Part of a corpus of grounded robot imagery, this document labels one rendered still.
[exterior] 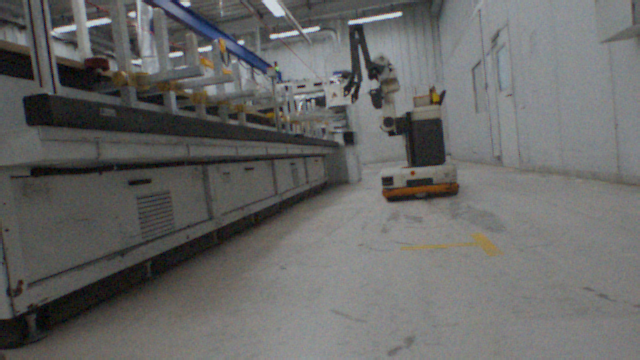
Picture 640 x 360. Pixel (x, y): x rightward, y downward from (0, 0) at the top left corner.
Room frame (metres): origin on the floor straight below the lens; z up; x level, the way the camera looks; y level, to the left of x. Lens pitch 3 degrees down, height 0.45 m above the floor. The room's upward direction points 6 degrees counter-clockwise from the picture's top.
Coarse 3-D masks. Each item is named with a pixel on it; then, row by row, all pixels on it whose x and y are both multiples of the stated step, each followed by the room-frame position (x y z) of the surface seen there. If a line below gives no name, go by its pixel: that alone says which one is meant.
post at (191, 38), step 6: (186, 36) 1.81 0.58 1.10; (192, 36) 1.80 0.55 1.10; (192, 42) 1.80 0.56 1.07; (192, 48) 1.80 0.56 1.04; (192, 54) 1.80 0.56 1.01; (198, 54) 1.83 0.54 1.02; (192, 60) 1.81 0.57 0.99; (198, 60) 1.83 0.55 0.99; (192, 78) 1.81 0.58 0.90; (198, 78) 1.80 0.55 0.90; (198, 90) 1.80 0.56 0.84; (198, 108) 1.81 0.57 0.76; (204, 108) 1.83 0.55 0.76; (198, 114) 1.81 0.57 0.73; (204, 114) 1.82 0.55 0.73
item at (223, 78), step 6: (204, 78) 1.57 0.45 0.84; (210, 78) 1.57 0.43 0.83; (216, 78) 1.56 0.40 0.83; (222, 78) 1.56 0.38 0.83; (228, 78) 1.55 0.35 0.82; (180, 84) 1.59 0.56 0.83; (186, 84) 1.59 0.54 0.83; (192, 84) 1.58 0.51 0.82; (198, 84) 1.58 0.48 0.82; (204, 84) 1.57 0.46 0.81; (210, 84) 1.58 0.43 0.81; (216, 84) 1.59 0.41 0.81; (150, 90) 1.62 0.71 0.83; (156, 90) 1.61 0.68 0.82; (144, 96) 1.64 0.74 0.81
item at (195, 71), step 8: (160, 72) 1.33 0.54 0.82; (168, 72) 1.33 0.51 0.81; (176, 72) 1.32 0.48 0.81; (184, 72) 1.32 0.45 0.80; (192, 72) 1.31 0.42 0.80; (200, 72) 1.31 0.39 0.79; (144, 80) 1.35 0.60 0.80; (152, 80) 1.34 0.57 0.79; (160, 80) 1.34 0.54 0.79; (168, 80) 1.34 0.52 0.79; (96, 88) 1.38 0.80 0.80; (104, 88) 1.38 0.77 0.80; (112, 88) 1.37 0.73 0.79
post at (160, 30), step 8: (152, 16) 1.56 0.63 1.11; (160, 16) 1.56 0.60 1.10; (160, 24) 1.56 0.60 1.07; (160, 32) 1.56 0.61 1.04; (160, 40) 1.56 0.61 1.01; (160, 48) 1.56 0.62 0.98; (168, 48) 1.58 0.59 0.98; (160, 56) 1.56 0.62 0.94; (168, 56) 1.58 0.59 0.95; (160, 64) 1.56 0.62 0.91; (168, 64) 1.57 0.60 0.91; (168, 96) 1.56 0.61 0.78; (168, 104) 1.56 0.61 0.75
